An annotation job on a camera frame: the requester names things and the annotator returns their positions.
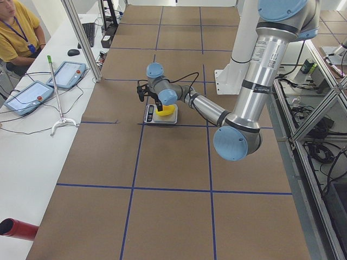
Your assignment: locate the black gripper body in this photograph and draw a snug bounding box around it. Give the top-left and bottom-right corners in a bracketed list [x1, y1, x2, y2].
[137, 83, 158, 100]

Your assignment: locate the yellow mango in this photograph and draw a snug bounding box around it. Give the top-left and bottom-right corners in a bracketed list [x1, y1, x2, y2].
[155, 105, 176, 116]

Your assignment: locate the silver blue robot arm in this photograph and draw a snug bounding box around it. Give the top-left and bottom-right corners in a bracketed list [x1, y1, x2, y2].
[137, 1, 320, 161]

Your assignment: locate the digital kitchen scale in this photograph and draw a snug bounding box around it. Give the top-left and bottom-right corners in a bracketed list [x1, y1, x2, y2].
[143, 104, 178, 125]

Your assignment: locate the black box device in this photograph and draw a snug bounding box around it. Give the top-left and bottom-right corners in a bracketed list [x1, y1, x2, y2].
[101, 35, 113, 49]

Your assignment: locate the far teach pendant tablet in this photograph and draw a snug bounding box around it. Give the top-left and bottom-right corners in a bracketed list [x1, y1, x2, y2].
[53, 61, 86, 90]

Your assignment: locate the teach pendant tablet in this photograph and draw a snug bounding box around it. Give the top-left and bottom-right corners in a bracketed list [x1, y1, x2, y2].
[53, 61, 86, 90]
[4, 81, 54, 116]

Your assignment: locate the black computer mouse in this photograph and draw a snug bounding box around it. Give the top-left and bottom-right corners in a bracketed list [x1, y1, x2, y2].
[67, 49, 80, 57]

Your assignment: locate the black keyboard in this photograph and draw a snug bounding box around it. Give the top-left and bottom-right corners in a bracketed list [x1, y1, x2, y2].
[82, 23, 95, 47]

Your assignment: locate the white stick with green tip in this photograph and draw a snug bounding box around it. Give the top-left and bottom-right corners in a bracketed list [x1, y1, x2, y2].
[47, 55, 78, 137]

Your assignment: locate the near teach pendant tablet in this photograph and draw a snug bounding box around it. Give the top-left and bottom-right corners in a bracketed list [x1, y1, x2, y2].
[4, 81, 54, 116]

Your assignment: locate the person in yellow shirt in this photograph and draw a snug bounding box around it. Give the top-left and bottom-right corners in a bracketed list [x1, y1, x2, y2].
[1, 1, 46, 76]

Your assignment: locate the green black small box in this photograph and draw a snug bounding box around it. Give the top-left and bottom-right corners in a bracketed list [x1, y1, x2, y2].
[300, 58, 316, 74]

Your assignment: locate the red cylinder tube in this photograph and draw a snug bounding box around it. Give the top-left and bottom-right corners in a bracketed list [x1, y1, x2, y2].
[1, 218, 38, 241]

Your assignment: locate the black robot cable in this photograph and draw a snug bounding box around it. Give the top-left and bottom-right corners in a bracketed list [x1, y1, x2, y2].
[137, 71, 200, 94]

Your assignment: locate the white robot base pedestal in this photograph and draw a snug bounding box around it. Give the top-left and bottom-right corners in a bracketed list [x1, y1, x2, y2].
[215, 0, 259, 95]

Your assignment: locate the aluminium frame post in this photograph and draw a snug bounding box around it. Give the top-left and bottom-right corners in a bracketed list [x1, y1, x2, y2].
[61, 0, 102, 82]

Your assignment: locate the aluminium frame rack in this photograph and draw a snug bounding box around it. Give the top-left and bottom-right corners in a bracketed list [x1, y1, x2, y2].
[273, 41, 346, 259]

